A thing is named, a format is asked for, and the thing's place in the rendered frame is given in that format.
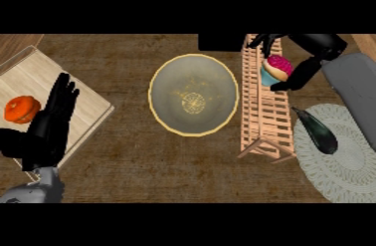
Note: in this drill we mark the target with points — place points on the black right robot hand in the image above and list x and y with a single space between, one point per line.
318 44

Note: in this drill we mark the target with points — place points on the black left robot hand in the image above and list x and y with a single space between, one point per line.
46 133

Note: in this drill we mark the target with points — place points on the pink frosted cupcake blue wrapper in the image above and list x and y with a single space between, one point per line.
276 69

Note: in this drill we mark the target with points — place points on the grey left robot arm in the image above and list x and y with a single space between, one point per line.
45 187

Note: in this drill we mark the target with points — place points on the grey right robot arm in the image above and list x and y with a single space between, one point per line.
357 84

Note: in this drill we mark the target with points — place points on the wooden tiered shelf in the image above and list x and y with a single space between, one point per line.
265 117

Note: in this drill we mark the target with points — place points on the round pale woven placemat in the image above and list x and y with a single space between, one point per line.
343 170

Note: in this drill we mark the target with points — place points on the orange fruit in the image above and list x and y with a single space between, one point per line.
21 109

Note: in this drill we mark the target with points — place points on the pale wooden cutting board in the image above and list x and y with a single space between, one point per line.
35 77

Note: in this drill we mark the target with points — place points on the black box appliance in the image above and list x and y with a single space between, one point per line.
220 42

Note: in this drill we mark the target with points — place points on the dark eggplant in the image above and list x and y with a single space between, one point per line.
318 132

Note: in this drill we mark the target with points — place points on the grey bowl with yellow rim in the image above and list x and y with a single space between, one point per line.
194 94

